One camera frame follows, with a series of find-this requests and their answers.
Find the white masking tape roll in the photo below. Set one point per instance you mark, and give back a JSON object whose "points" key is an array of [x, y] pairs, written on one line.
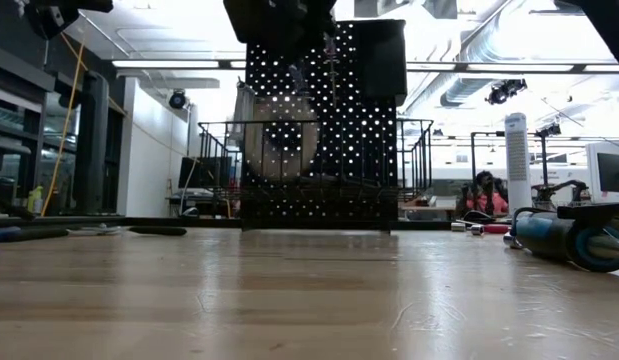
{"points": [[254, 150]]}

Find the black metal pegboard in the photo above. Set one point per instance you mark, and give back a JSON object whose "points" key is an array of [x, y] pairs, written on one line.
{"points": [[359, 150]]}

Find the black distant robot arm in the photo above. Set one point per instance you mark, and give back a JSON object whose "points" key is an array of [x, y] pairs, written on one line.
{"points": [[564, 186]]}

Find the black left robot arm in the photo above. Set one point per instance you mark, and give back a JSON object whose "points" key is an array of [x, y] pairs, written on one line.
{"points": [[54, 17]]}

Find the tall black pegboard bin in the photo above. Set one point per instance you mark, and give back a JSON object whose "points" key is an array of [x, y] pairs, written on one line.
{"points": [[381, 60]]}

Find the round black lamp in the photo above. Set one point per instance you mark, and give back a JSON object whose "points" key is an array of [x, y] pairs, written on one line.
{"points": [[178, 100]]}

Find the small black screen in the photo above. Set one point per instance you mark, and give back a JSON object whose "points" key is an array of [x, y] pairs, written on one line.
{"points": [[204, 172]]}

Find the black ceiling spotlight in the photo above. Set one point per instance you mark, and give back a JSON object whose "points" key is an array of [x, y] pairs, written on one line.
{"points": [[504, 92]]}

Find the person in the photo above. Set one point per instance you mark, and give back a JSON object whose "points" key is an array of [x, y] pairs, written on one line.
{"points": [[486, 200]]}

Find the white tower fan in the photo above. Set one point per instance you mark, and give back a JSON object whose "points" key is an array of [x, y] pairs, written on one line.
{"points": [[518, 165]]}

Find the black shelving unit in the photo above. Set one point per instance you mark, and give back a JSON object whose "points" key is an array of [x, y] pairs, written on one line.
{"points": [[19, 125]]}

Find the yellow-green spray bottle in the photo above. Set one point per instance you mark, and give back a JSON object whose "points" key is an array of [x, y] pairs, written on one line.
{"points": [[35, 200]]}

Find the black computer monitor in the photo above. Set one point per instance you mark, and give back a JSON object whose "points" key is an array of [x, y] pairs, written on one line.
{"points": [[614, 175]]}

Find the red and blue pliers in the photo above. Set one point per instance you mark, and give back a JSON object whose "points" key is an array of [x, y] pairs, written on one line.
{"points": [[1, 235]]}

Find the grey ceiling duct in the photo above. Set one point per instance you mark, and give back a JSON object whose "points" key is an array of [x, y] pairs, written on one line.
{"points": [[464, 90]]}

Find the black pole frame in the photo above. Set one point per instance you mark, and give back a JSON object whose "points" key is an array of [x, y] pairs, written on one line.
{"points": [[473, 155]]}

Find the black pipe post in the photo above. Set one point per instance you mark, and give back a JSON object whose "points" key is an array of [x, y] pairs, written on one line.
{"points": [[91, 150]]}

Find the black stand with camera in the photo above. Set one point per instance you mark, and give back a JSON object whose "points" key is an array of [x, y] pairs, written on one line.
{"points": [[544, 165]]}

